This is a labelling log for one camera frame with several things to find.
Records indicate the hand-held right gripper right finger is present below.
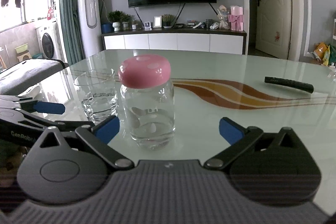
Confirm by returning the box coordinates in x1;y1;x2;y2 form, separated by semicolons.
203;117;303;171

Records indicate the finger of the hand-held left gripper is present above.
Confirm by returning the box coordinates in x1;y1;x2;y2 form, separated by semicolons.
0;95;66;115
14;108;95;133

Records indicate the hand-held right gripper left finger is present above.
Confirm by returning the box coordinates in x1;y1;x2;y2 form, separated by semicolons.
34;115;135;171

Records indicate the clear glass cup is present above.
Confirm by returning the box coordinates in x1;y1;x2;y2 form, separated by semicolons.
73;69;119;123

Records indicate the clear glass bottle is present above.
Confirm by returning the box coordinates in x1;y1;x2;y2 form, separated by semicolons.
120;78;176;149

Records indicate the grey sofa bed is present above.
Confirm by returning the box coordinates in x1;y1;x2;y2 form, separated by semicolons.
0;58;69;96

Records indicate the beige plastic stool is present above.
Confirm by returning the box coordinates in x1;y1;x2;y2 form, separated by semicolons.
16;52;33;63

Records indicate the white washing machine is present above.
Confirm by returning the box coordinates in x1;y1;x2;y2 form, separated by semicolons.
36;20;60;59

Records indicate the black ribbed stick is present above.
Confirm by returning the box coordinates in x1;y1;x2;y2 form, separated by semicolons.
264;76;314;94

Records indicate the green curtain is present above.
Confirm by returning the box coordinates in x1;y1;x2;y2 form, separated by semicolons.
59;0;85;65

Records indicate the white television cabinet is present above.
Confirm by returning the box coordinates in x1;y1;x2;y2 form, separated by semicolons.
101;27;247;55

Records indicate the small dark potted plant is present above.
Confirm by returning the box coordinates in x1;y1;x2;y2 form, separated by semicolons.
120;14;131;31

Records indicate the pink gift box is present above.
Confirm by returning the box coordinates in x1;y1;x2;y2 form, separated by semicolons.
229;5;244;31

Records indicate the white standing air conditioner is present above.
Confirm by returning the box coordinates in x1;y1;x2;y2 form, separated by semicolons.
75;0;103;58

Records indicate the potted plant in white pot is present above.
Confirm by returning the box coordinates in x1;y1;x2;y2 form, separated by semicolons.
107;10;124;32

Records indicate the wrapped flower bouquet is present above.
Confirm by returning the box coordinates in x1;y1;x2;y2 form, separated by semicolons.
216;5;230;30

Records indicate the yellow bag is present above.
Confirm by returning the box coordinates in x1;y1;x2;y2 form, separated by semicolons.
313;42;330;66

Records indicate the green bag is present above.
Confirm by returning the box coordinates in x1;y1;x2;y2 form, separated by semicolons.
325;45;336;67

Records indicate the grass plant in pot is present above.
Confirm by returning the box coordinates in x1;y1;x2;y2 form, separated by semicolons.
162;14;174;28

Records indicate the white room door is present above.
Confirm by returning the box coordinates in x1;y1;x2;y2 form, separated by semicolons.
252;0;294;60

